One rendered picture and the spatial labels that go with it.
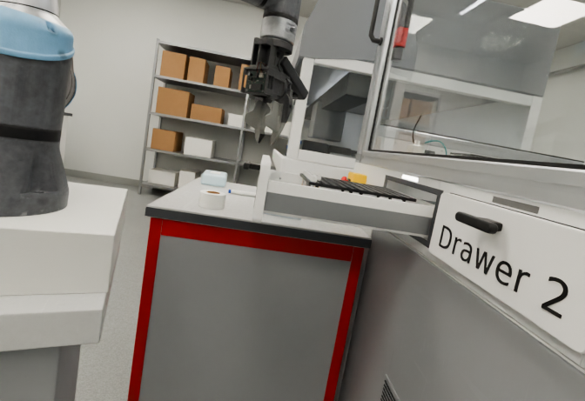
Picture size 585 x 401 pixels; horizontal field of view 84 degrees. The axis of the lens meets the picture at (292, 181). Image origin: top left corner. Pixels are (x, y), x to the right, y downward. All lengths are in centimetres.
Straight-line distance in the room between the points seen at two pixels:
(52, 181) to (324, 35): 132
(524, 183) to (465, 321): 22
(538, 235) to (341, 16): 135
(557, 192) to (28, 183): 60
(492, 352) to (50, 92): 64
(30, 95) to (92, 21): 521
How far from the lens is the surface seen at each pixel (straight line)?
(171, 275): 93
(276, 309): 94
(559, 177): 48
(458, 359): 61
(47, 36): 49
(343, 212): 62
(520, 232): 48
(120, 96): 534
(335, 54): 159
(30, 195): 47
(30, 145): 48
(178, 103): 461
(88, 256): 43
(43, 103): 48
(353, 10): 167
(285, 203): 60
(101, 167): 545
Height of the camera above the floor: 96
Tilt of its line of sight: 6 degrees down
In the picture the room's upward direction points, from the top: 10 degrees clockwise
